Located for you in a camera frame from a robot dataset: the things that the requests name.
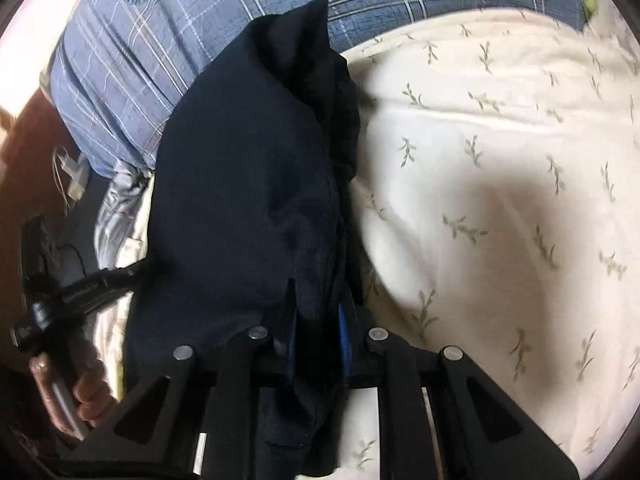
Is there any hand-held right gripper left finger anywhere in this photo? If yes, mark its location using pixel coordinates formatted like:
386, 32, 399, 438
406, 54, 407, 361
40, 280, 299, 480

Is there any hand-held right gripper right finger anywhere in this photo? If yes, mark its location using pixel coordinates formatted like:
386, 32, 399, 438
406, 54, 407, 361
337, 290, 582, 480

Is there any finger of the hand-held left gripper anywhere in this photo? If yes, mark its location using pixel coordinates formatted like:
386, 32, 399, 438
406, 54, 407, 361
55, 259, 153, 317

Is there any dark navy jacket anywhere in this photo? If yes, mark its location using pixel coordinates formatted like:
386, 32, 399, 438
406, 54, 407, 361
122, 0, 366, 478

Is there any person's left hand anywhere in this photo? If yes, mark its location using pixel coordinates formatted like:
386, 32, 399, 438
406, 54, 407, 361
29, 344, 119, 436

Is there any grey-blue cloth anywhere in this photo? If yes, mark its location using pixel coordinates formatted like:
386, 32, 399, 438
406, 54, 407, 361
95, 162, 156, 271

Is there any brown headboard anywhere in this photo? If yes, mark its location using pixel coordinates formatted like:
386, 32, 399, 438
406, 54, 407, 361
0, 85, 96, 221

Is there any white leaf-print bedsheet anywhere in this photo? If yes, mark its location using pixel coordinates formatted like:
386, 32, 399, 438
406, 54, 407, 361
92, 5, 640, 480

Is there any blue plaid pillow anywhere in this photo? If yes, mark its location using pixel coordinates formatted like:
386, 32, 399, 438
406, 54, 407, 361
50, 0, 596, 178

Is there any white charger cable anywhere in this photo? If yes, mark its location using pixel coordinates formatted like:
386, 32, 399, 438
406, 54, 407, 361
52, 145, 73, 211

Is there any white charger with cable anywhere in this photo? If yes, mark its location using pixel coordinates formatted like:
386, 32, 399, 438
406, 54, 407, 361
57, 152, 91, 201

